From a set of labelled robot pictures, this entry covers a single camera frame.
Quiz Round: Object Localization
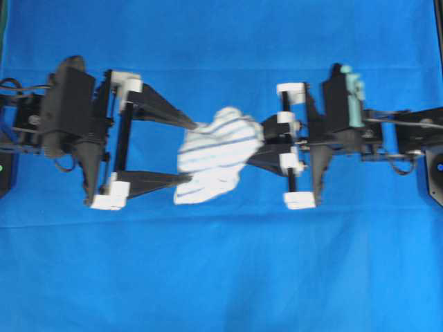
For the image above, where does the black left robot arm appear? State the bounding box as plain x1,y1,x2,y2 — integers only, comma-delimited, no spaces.
1,67,196,210

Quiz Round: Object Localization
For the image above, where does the white blue-striped towel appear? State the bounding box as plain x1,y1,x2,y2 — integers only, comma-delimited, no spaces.
174,107,264,205

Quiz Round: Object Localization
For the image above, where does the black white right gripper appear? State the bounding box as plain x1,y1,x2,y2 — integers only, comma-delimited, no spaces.
244,81,347,210

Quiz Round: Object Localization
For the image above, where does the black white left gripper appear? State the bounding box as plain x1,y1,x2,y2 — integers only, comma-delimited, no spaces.
82,70,197,210

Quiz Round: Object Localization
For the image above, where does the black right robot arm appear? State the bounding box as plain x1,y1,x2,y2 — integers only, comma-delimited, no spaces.
247,78,442,210

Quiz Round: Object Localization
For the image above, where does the blue table cloth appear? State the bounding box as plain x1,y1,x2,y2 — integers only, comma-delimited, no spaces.
1,1,442,331

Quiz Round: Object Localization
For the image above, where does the teal black right wrist camera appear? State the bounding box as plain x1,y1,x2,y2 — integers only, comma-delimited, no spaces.
322,63,365,132

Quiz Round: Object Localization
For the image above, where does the black frame post right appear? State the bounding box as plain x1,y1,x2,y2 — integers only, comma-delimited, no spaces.
433,0,443,59

